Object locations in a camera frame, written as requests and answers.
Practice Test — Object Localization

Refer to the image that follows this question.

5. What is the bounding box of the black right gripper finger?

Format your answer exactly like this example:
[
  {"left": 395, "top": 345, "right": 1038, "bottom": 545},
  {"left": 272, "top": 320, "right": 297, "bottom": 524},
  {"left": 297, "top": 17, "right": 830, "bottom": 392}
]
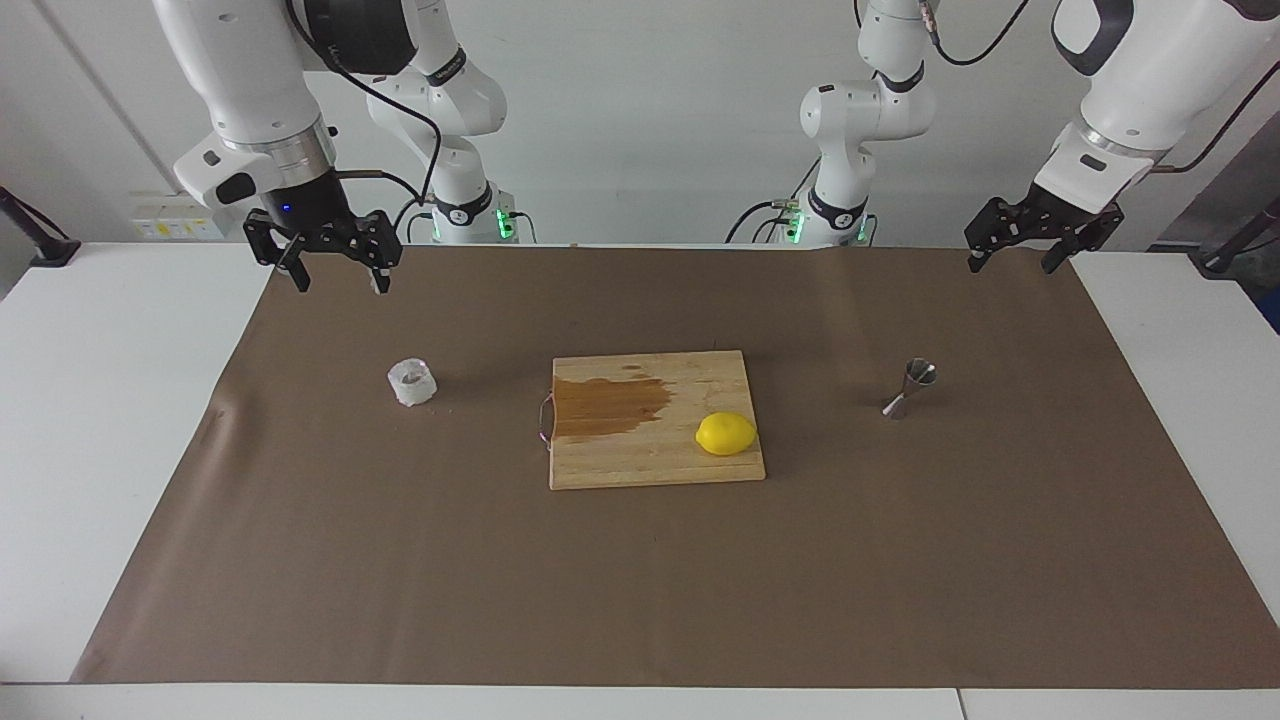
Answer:
[
  {"left": 245, "top": 210, "right": 311, "bottom": 293},
  {"left": 345, "top": 210, "right": 403, "bottom": 294}
]

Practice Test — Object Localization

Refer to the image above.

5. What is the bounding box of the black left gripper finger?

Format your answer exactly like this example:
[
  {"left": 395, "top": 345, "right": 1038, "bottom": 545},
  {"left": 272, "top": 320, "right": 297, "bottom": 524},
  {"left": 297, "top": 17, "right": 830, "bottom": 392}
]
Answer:
[
  {"left": 965, "top": 197, "right": 1025, "bottom": 274},
  {"left": 1040, "top": 206, "right": 1126, "bottom": 276}
]

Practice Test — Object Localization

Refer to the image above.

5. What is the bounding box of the clear plastic cup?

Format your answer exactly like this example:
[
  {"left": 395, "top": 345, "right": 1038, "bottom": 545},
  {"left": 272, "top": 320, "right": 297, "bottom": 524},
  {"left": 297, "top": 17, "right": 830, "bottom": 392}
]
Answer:
[{"left": 387, "top": 357, "right": 439, "bottom": 408}]

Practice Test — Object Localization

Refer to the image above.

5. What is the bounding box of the steel cocktail jigger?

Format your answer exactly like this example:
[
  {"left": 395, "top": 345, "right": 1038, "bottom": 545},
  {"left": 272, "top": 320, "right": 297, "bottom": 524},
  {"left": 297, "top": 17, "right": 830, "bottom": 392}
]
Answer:
[{"left": 881, "top": 358, "right": 939, "bottom": 420}]

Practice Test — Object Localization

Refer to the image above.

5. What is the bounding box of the yellow lemon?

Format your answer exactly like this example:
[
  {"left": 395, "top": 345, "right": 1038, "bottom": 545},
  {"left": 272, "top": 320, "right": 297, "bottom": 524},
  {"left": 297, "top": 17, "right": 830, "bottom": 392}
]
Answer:
[{"left": 696, "top": 411, "right": 758, "bottom": 457}]

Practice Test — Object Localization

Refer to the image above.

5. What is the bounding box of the wooden cutting board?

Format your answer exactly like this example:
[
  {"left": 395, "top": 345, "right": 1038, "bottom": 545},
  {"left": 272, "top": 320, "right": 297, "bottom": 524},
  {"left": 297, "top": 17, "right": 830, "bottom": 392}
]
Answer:
[{"left": 540, "top": 350, "right": 767, "bottom": 491}]

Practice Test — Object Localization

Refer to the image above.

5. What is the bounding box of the brown paper table mat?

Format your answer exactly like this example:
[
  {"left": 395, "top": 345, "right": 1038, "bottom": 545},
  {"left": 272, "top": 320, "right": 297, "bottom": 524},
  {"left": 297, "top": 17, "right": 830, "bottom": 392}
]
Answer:
[{"left": 70, "top": 245, "right": 1280, "bottom": 691}]

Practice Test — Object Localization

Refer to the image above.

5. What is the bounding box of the black base cable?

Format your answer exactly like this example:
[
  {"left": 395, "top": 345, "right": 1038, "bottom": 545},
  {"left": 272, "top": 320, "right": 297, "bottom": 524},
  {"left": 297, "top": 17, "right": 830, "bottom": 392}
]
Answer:
[
  {"left": 395, "top": 195, "right": 433, "bottom": 245},
  {"left": 726, "top": 185, "right": 801, "bottom": 245}
]

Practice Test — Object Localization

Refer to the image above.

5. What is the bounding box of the white wall socket strip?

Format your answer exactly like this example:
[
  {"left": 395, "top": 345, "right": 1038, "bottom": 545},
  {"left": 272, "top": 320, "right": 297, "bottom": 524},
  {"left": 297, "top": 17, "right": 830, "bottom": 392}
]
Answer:
[{"left": 130, "top": 192, "right": 233, "bottom": 241}]

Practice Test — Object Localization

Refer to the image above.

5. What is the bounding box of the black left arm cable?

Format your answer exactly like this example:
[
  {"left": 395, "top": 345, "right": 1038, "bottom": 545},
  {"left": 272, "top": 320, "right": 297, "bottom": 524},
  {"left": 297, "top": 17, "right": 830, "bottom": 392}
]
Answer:
[{"left": 855, "top": 0, "right": 1280, "bottom": 176}]

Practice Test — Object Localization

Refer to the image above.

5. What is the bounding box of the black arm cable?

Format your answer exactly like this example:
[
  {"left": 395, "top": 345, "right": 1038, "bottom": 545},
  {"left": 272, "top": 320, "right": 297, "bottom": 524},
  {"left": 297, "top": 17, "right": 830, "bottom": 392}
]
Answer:
[
  {"left": 855, "top": 0, "right": 1280, "bottom": 176},
  {"left": 285, "top": 0, "right": 443, "bottom": 216}
]

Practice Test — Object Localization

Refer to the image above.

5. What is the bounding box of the black clamp mount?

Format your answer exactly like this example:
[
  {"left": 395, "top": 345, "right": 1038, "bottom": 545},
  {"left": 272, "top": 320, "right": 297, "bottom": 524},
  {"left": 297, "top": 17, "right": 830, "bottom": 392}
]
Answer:
[
  {"left": 1197, "top": 195, "right": 1280, "bottom": 278},
  {"left": 0, "top": 187, "right": 81, "bottom": 267}
]

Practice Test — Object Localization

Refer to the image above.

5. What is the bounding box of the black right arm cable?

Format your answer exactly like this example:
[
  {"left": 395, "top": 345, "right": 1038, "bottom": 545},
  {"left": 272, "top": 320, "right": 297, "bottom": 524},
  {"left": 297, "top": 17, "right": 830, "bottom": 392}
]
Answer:
[{"left": 285, "top": 0, "right": 443, "bottom": 216}]

